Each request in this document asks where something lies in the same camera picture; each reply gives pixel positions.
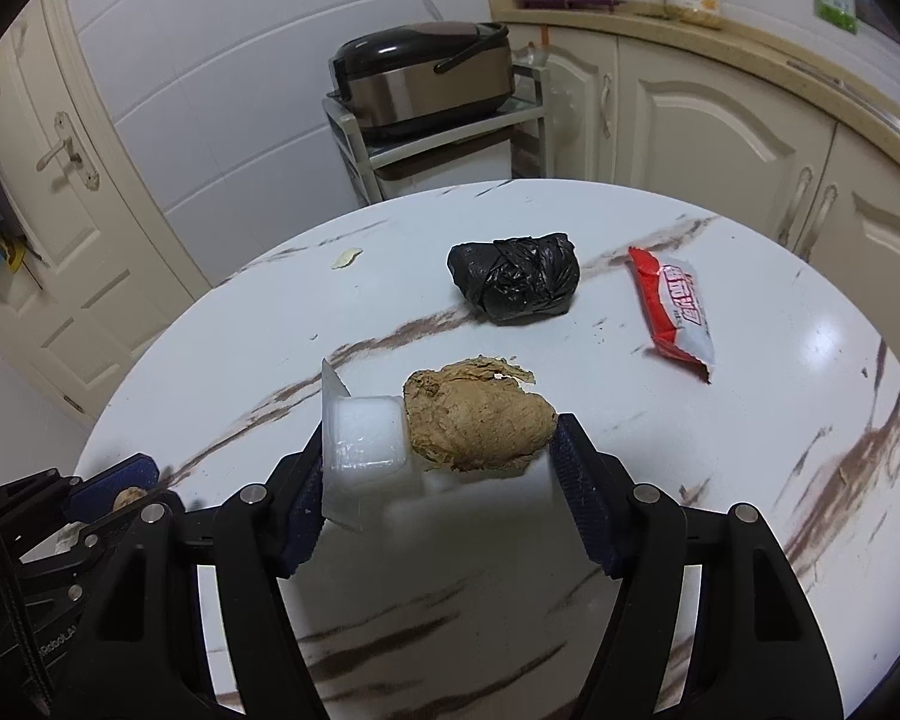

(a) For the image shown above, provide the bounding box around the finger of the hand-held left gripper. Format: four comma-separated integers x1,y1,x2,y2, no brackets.
15,514,132,578
0,454,160,522

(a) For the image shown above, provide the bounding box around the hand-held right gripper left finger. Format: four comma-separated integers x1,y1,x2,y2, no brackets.
64,420,331,720

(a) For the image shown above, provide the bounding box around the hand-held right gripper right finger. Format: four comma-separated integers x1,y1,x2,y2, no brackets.
555,412,846,720

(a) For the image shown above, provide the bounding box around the clear plastic cup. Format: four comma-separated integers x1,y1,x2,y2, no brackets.
321,358,428,533

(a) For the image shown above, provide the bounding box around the beige ginger lump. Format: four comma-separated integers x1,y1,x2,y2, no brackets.
403,357,560,477

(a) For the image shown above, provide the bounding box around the red and white snack wrapper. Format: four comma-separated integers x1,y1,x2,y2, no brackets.
627,246,717,383

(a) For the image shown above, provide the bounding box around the cream panel door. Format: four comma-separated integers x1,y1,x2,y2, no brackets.
0,0,218,421

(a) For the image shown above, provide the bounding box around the knotted black plastic bag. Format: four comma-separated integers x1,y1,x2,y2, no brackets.
447,232,580,325

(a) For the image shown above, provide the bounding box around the grey storage cart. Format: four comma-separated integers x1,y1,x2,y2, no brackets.
322,64,552,203

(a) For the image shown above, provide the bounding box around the black and silver rice cooker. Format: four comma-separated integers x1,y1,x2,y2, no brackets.
328,21,515,140

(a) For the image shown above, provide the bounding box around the metal door handle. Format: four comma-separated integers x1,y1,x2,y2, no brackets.
36,112,100,192

